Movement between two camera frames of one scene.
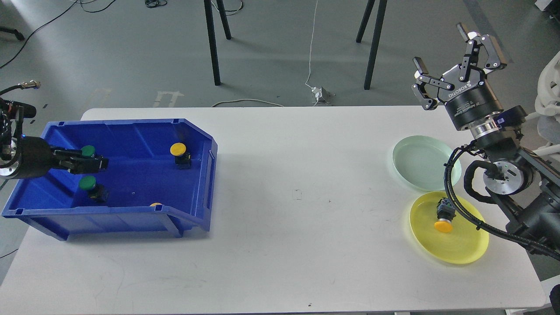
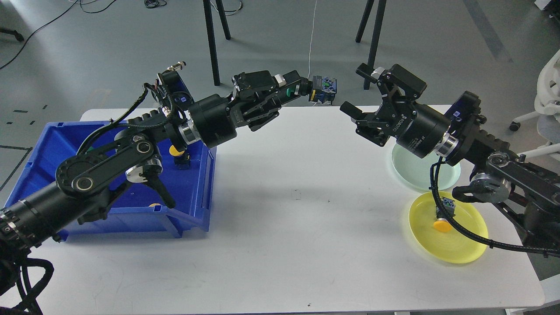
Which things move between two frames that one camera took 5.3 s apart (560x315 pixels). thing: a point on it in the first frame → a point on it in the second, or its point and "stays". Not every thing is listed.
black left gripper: [37, 157] → [212, 114]
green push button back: [88, 150] → [324, 89]
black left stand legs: [212, 36] stays
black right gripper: [464, 92] → [417, 127]
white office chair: [547, 106] stays
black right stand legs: [381, 8] stays
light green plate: [421, 161] stays
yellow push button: [446, 212] stays
